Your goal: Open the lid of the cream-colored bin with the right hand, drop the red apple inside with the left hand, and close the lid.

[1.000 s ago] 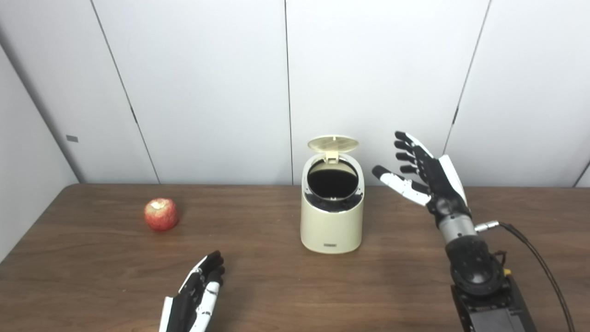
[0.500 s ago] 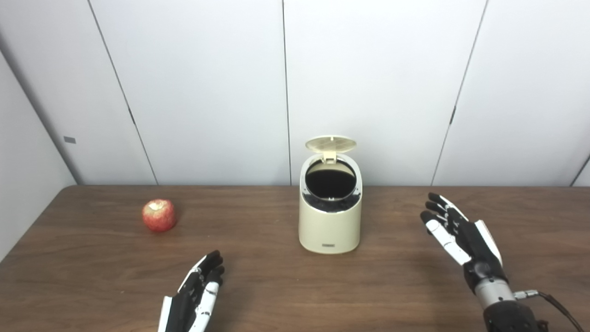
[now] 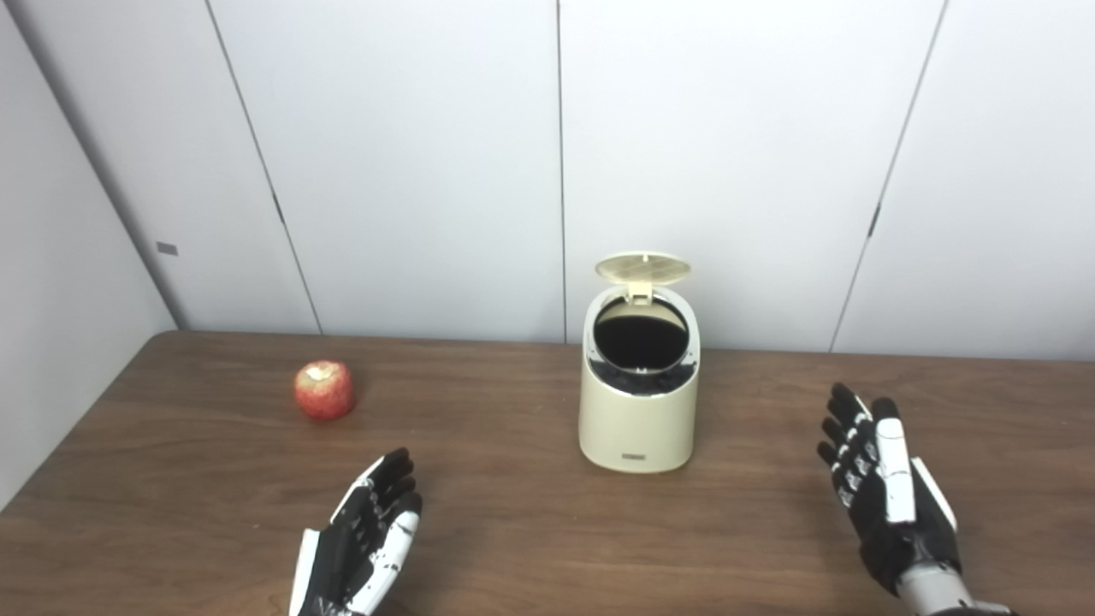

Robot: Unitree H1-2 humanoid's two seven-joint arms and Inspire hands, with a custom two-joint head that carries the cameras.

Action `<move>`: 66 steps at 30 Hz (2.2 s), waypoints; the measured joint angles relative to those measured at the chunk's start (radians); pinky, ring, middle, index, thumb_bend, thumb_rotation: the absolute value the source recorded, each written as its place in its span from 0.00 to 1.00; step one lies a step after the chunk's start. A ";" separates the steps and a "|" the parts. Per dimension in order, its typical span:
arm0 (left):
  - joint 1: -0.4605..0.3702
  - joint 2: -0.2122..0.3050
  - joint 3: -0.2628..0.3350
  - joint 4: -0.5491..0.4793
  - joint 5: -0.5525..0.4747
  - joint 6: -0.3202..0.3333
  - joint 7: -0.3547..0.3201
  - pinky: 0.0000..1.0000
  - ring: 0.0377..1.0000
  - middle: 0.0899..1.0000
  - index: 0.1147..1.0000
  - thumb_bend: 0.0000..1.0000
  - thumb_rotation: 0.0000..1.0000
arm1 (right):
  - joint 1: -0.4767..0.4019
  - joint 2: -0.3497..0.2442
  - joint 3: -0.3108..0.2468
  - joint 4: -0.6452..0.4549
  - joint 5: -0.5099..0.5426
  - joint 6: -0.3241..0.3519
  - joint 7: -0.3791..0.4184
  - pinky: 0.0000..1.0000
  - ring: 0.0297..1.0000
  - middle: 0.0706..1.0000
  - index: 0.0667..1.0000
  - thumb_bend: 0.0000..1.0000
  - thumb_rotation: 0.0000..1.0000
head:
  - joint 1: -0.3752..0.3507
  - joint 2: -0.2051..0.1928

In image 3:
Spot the cream-colored bin body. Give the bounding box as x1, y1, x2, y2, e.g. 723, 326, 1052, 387
578, 285, 701, 474

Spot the red apple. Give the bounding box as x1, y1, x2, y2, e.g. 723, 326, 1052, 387
294, 360, 356, 421

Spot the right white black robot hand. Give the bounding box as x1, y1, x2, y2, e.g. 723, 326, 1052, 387
817, 382, 962, 597

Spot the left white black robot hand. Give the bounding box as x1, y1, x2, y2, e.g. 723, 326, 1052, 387
289, 447, 423, 616

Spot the cream-colored round bin lid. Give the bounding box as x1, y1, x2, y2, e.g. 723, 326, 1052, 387
595, 252, 692, 305

